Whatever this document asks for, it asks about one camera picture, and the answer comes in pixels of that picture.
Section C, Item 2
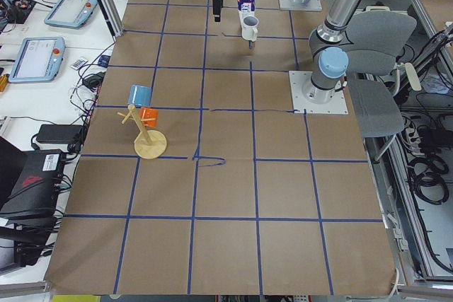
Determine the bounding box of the blue white milk carton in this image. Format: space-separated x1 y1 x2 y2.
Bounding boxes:
237 0 256 20

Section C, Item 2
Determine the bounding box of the white grey mug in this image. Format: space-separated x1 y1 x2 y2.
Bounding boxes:
241 16 259 42

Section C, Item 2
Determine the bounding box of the blue mug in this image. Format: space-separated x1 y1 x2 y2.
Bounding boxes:
128 85 152 107

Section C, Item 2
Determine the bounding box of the orange mug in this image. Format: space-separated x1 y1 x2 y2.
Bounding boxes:
139 107 159 128

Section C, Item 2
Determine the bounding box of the grey office chair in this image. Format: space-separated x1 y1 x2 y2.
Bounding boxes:
343 10 421 163

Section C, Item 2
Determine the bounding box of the upper teach pendant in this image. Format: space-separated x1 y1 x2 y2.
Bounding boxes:
44 0 98 29

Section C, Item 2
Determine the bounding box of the teach pendant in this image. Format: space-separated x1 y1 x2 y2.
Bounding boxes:
8 37 66 83
44 0 98 29

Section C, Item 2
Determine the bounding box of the small remote control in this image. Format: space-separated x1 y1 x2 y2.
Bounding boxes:
70 57 88 71

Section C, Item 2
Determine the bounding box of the wooden mug tree stand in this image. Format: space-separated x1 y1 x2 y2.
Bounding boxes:
117 104 167 159

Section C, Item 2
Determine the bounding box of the lower teach pendant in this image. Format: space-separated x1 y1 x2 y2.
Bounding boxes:
8 37 66 83

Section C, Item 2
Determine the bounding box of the black power adapter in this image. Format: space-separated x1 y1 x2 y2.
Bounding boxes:
36 124 82 144

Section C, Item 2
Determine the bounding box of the black computer case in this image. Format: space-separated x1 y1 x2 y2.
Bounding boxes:
1 138 64 221

